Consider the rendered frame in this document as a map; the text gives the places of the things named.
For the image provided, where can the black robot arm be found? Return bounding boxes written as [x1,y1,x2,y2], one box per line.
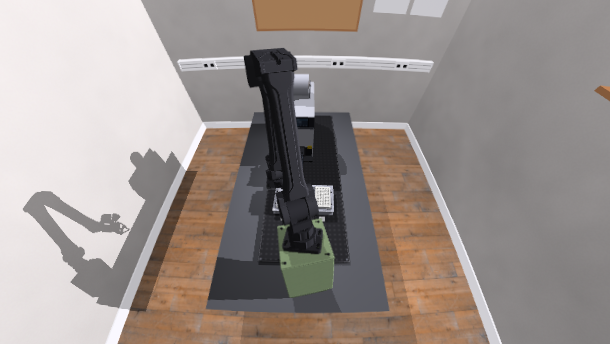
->
[244,48,323,254]

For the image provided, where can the dark grey cylinder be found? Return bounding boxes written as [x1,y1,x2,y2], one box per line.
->
[293,74,309,96]

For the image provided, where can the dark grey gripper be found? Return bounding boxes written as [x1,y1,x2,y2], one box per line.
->
[266,178,283,189]

